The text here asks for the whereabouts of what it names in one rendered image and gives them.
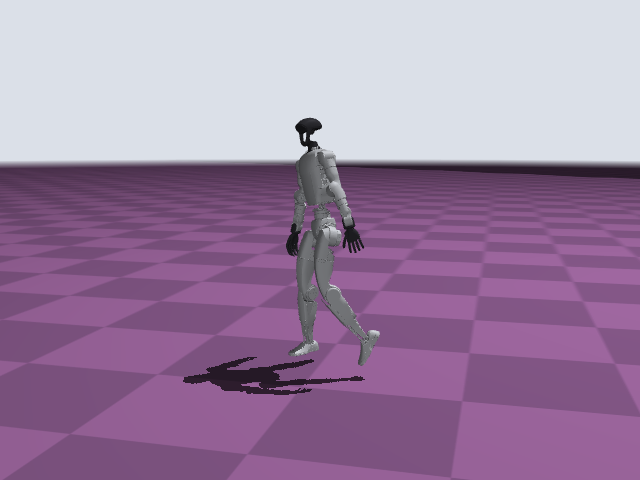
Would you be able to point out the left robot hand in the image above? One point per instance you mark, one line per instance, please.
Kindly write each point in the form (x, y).
(351, 235)

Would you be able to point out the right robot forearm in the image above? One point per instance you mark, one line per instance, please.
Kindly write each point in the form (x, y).
(299, 213)

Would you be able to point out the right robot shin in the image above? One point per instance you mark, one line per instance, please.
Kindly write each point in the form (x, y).
(307, 315)

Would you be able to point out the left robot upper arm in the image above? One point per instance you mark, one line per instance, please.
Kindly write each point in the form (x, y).
(327, 160)

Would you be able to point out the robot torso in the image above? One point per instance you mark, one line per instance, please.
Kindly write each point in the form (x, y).
(315, 182)

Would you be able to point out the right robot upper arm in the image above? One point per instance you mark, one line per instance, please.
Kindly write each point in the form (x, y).
(299, 194)

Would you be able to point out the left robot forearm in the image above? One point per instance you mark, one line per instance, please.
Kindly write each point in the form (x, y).
(341, 203)

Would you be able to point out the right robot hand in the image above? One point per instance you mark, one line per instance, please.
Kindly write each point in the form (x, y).
(292, 242)

